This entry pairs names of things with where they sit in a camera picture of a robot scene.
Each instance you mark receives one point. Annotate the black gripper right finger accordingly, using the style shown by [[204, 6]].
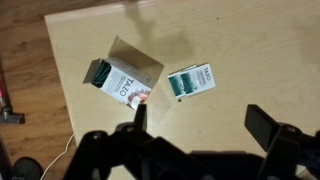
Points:
[[276, 146]]

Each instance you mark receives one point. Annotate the white Tazo tea box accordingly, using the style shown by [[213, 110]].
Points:
[[123, 86]]

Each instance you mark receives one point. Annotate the black round base foot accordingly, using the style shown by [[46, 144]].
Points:
[[28, 168]]

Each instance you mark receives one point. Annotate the red grey vacuum cleaner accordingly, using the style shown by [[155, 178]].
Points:
[[13, 117]]

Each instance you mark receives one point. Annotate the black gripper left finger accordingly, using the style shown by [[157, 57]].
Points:
[[100, 150]]

